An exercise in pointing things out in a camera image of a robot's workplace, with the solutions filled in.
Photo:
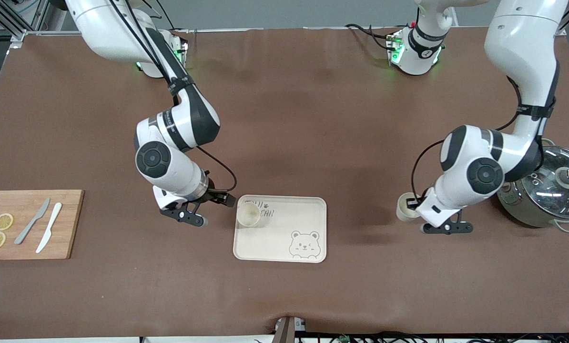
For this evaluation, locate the white tray with bear print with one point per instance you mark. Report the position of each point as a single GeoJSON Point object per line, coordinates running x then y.
{"type": "Point", "coordinates": [284, 233]}

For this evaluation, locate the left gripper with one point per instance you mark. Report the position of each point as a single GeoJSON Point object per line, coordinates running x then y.
{"type": "Point", "coordinates": [414, 203]}

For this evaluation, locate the white plastic knife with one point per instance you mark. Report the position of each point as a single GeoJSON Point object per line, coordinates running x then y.
{"type": "Point", "coordinates": [48, 228]}

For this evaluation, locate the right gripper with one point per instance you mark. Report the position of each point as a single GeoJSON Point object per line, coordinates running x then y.
{"type": "Point", "coordinates": [216, 195]}

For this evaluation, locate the white plastic cup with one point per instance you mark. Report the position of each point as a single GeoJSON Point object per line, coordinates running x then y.
{"type": "Point", "coordinates": [403, 214]}
{"type": "Point", "coordinates": [248, 214]}

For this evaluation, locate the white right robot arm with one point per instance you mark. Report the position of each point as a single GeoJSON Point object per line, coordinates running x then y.
{"type": "Point", "coordinates": [189, 119]}

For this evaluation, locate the grey pot with glass lid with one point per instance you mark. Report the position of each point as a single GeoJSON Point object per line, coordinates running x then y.
{"type": "Point", "coordinates": [518, 209]}

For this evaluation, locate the glass pot lid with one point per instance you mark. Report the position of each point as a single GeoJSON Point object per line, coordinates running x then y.
{"type": "Point", "coordinates": [551, 200]}

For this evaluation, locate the wooden cutting board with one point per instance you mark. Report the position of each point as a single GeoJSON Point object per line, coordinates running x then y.
{"type": "Point", "coordinates": [27, 247]}

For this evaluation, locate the grey plastic knife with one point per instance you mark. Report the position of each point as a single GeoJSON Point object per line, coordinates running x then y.
{"type": "Point", "coordinates": [29, 224]}

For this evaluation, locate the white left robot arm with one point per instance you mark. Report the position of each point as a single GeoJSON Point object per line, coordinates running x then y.
{"type": "Point", "coordinates": [518, 47]}

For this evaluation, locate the metal table edge bracket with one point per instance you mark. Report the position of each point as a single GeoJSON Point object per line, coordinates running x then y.
{"type": "Point", "coordinates": [287, 331]}

